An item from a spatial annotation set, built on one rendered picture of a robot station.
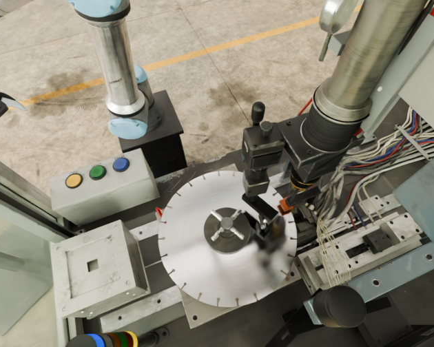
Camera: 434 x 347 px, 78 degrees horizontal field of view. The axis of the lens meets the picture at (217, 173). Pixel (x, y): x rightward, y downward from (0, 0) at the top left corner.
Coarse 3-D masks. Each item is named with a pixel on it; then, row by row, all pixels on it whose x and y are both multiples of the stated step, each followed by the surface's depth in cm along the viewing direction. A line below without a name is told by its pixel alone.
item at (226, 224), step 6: (240, 210) 61; (216, 216) 61; (234, 216) 60; (222, 222) 59; (228, 222) 59; (222, 228) 59; (228, 228) 59; (234, 228) 59; (216, 234) 58; (240, 234) 58
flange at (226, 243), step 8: (224, 208) 66; (232, 208) 66; (208, 216) 65; (224, 216) 64; (240, 216) 64; (208, 224) 64; (216, 224) 63; (240, 224) 63; (248, 224) 63; (208, 232) 63; (224, 232) 61; (232, 232) 61; (240, 232) 62; (248, 232) 63; (208, 240) 62; (216, 240) 62; (224, 240) 62; (232, 240) 62; (240, 240) 62; (216, 248) 61; (224, 248) 61; (232, 248) 61; (240, 248) 61
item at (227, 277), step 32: (192, 192) 69; (224, 192) 69; (160, 224) 65; (192, 224) 65; (256, 224) 64; (288, 224) 64; (192, 256) 61; (224, 256) 61; (256, 256) 61; (288, 256) 60; (192, 288) 58; (224, 288) 58; (256, 288) 57
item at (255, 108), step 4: (256, 104) 40; (260, 104) 39; (264, 104) 40; (252, 108) 40; (256, 108) 39; (260, 108) 39; (264, 108) 40; (252, 112) 40; (256, 112) 40; (260, 112) 40; (264, 112) 40; (252, 116) 41; (256, 116) 40; (260, 116) 41; (256, 120) 41; (260, 120) 41; (252, 124) 44; (256, 124) 43
